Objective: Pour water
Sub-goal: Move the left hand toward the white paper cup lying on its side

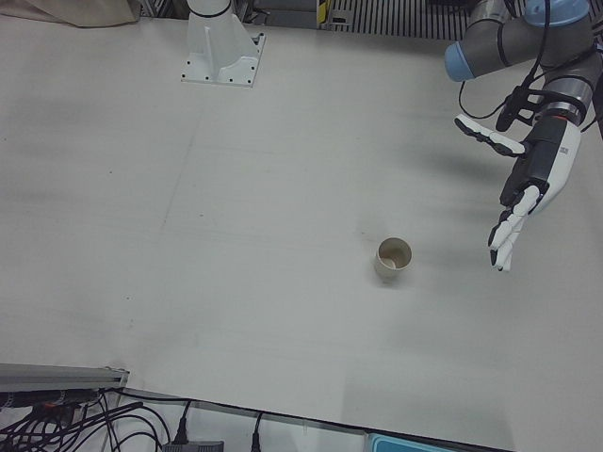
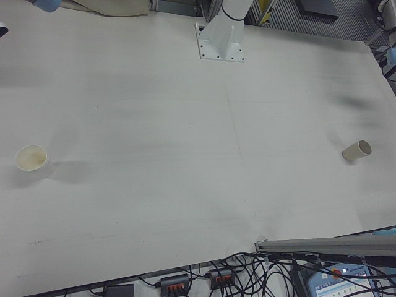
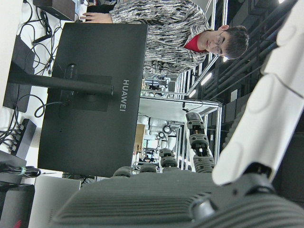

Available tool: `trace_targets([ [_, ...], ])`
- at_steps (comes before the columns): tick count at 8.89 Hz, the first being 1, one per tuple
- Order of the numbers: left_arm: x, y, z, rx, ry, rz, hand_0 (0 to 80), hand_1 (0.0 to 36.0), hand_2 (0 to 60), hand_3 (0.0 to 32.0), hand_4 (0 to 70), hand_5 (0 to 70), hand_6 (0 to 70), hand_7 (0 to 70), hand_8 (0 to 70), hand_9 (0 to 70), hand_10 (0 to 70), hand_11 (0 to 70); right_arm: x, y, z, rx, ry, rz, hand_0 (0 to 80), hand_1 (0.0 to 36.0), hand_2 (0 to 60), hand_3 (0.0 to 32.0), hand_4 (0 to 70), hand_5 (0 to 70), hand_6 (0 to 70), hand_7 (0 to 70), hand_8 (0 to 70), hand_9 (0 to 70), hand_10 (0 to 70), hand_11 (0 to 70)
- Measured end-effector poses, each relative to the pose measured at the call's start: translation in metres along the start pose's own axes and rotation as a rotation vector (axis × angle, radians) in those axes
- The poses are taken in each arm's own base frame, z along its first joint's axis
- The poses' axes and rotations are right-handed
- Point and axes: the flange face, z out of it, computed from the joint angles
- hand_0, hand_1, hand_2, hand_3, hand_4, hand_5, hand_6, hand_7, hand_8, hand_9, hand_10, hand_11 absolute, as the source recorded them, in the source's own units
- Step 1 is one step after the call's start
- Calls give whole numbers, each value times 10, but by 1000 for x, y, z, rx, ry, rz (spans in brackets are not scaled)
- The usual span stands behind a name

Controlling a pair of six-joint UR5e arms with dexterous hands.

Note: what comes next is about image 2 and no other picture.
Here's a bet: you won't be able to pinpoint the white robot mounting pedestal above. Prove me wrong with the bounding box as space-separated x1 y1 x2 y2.
194 0 254 64

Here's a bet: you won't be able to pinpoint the black looping cable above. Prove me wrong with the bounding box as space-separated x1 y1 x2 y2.
216 252 299 297

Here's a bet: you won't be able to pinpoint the plain white paper cup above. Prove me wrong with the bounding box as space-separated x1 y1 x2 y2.
342 139 372 163

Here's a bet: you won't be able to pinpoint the grey blue teach pendant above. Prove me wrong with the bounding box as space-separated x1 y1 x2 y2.
292 262 396 297

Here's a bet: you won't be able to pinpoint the yellow black striped post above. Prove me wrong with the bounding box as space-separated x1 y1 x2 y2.
258 0 278 26

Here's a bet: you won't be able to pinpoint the black orange usb hub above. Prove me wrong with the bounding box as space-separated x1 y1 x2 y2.
209 268 236 291

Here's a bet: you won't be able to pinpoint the grey power strip red switches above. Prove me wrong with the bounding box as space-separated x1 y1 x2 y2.
160 273 191 294

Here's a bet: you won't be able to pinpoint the black flat box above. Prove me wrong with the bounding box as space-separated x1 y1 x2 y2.
296 0 338 21

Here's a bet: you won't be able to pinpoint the grey aluminium extrusion bar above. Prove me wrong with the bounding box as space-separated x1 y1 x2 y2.
254 228 396 258

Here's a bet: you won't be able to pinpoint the black hub cable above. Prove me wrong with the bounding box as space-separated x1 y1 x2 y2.
137 274 162 288
187 265 212 281

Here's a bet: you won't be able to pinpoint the black power adapter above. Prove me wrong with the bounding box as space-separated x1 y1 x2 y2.
104 284 136 297

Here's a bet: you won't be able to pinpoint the paper cup with stained inside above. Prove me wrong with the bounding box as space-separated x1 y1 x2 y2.
14 144 59 179

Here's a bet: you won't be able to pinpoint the blue sheet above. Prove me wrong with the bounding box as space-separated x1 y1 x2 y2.
372 227 396 238

